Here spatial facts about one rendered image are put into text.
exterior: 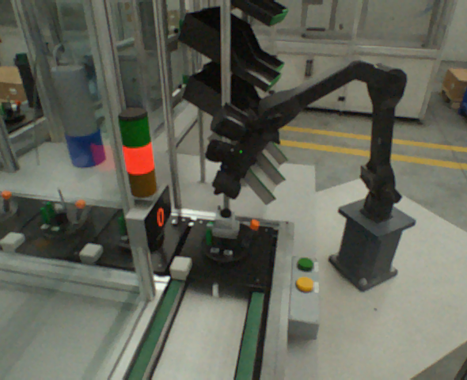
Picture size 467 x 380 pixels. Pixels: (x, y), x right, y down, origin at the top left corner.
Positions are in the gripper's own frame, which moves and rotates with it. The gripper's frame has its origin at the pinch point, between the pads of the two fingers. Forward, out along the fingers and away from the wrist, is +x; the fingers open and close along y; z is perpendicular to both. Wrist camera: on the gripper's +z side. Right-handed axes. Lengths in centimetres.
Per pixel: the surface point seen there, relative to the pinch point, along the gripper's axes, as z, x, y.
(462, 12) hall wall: -303, -167, -818
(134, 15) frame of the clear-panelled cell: 64, 5, -86
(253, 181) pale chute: -10.2, 6.5, -21.0
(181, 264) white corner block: -2.5, 20.2, 10.0
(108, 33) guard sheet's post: 29.9, -24.2, 19.4
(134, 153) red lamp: 18.1, -9.5, 21.3
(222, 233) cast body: -7.6, 11.3, 2.2
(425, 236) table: -71, -7, -31
